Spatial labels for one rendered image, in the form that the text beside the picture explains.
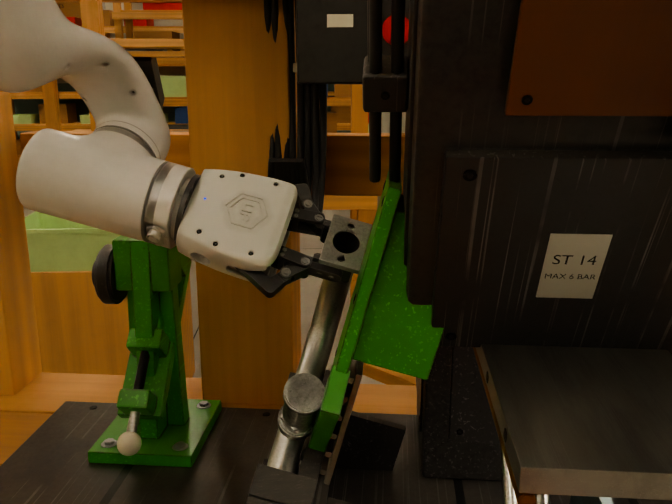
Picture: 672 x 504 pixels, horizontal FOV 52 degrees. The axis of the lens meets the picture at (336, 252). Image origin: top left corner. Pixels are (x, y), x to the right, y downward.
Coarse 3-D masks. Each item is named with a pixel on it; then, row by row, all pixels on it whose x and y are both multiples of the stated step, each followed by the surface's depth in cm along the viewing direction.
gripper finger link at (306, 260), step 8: (288, 248) 67; (280, 256) 66; (288, 256) 66; (296, 256) 66; (304, 256) 67; (272, 264) 68; (280, 264) 68; (288, 264) 68; (296, 264) 66; (304, 264) 66
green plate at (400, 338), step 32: (384, 192) 61; (384, 224) 57; (384, 256) 58; (384, 288) 59; (352, 320) 59; (384, 320) 60; (416, 320) 60; (352, 352) 60; (384, 352) 61; (416, 352) 60
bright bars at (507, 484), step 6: (504, 462) 57; (504, 468) 56; (504, 474) 56; (504, 480) 56; (510, 480) 56; (504, 486) 56; (510, 486) 56; (504, 492) 56; (510, 492) 55; (504, 498) 55; (510, 498) 55; (540, 498) 55; (546, 498) 55
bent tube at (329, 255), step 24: (336, 216) 68; (336, 240) 69; (360, 240) 67; (336, 264) 65; (360, 264) 66; (336, 288) 72; (336, 312) 75; (312, 336) 75; (312, 360) 74; (288, 456) 68
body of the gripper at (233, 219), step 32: (192, 192) 67; (224, 192) 67; (256, 192) 68; (288, 192) 68; (192, 224) 65; (224, 224) 66; (256, 224) 66; (288, 224) 67; (192, 256) 67; (224, 256) 65; (256, 256) 64
